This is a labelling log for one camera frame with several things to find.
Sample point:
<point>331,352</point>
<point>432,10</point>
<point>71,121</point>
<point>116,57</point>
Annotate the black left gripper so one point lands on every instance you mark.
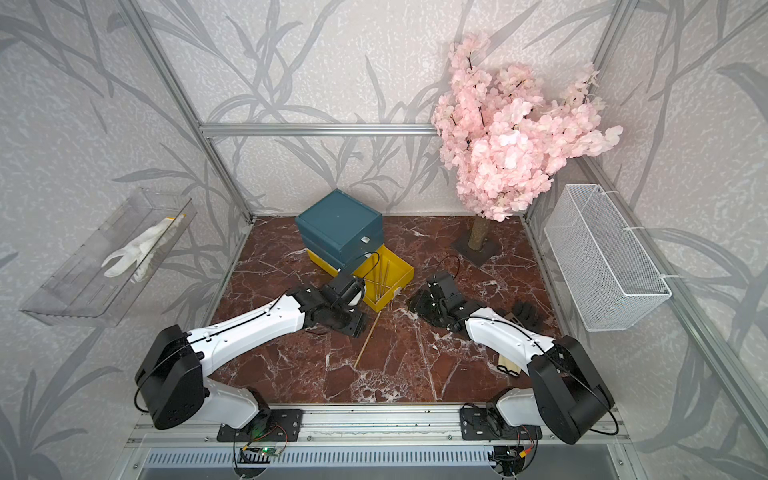
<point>356,325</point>

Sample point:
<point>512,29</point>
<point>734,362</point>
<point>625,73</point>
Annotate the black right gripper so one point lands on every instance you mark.
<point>417,303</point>

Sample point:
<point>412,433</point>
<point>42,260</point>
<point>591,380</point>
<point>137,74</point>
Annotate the yellow pull-out drawer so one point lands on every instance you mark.
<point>398,274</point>

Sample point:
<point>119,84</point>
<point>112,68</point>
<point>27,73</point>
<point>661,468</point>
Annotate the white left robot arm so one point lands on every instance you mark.
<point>174,381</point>

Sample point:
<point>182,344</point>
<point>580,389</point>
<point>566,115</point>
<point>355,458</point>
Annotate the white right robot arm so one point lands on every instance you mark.
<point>567,394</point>

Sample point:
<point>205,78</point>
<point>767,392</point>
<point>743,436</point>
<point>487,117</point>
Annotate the yellow drawer cabinet base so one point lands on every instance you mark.
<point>325,266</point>

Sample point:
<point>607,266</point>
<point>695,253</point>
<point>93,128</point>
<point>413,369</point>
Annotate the teal drawer cabinet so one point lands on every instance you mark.
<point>341,230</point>

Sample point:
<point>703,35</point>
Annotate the brown slotted spatula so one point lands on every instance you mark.
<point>511,317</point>

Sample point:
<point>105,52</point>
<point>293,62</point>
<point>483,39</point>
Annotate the black glove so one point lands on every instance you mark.
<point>526,314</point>

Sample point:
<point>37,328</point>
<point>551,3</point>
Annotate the pink artificial blossom tree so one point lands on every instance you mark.
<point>505,141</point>

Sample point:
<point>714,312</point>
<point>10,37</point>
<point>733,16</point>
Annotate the white work glove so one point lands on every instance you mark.
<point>141,251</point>

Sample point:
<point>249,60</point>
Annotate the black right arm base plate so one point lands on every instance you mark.
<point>486,423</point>

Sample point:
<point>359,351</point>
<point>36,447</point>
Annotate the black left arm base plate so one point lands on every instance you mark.
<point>278,425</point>

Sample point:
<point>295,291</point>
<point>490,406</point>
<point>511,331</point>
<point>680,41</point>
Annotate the white wire mesh basket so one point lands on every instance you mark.
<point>610,276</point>

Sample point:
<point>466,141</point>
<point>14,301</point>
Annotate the aluminium front rail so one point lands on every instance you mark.
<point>332,425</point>

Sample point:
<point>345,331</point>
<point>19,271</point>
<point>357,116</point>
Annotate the clear plastic wall tray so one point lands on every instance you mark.
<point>99,283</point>

